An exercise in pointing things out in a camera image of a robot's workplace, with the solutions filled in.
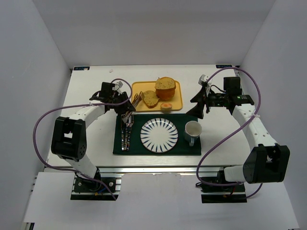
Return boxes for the metal tongs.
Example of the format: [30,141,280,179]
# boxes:
[121,92,143,125]

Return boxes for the bread slice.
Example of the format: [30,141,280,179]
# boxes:
[142,91,159,108]

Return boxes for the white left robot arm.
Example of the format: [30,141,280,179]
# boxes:
[51,79,136,180]

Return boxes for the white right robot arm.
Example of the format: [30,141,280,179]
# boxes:
[187,75,290,186]

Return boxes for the stacked bread loaf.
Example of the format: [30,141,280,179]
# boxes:
[155,77,176,101]

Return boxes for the light blue mug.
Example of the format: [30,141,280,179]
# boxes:
[184,121,202,147]

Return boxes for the small orange bun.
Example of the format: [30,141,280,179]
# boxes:
[160,103,173,111]

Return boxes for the blue label sticker right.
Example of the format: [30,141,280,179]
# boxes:
[215,64,232,69]

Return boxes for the blue label sticker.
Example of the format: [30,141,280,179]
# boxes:
[215,64,232,69]
[73,66,90,71]

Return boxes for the dark green placemat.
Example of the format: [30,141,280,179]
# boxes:
[113,114,201,156]

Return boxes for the blue striped white plate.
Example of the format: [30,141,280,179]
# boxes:
[140,118,178,154]

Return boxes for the blue label sticker left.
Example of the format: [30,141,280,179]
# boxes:
[73,66,90,71]

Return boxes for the knife with patterned handle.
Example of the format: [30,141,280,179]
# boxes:
[121,115,126,151]

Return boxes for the spoon with patterned handle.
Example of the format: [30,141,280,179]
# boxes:
[126,115,134,151]

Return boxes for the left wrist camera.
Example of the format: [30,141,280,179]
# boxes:
[112,81,123,93]

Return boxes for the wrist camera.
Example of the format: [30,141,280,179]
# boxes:
[112,81,123,93]
[198,74,212,85]

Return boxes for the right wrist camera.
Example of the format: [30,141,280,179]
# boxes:
[198,74,212,85]

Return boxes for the fork with patterned handle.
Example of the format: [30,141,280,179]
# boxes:
[124,117,131,150]

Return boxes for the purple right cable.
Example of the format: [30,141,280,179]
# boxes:
[196,66,263,198]

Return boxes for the aluminium table rail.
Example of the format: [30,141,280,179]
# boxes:
[43,165,245,175]

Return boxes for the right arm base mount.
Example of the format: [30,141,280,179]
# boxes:
[195,182,247,204]

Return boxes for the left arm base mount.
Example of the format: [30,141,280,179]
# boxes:
[70,168,122,201]

